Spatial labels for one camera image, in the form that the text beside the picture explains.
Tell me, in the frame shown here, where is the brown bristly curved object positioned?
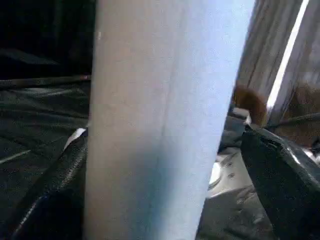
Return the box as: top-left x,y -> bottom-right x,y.
233,84 -> 268,127

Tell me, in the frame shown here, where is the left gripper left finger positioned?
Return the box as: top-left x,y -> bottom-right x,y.
9,136 -> 88,240

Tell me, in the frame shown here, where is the white plastic table leg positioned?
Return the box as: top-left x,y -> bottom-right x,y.
83,0 -> 257,240

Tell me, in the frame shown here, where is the black table mat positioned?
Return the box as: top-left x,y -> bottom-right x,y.
0,47 -> 276,240

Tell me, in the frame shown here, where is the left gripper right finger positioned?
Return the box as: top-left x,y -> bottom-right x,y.
241,123 -> 320,240

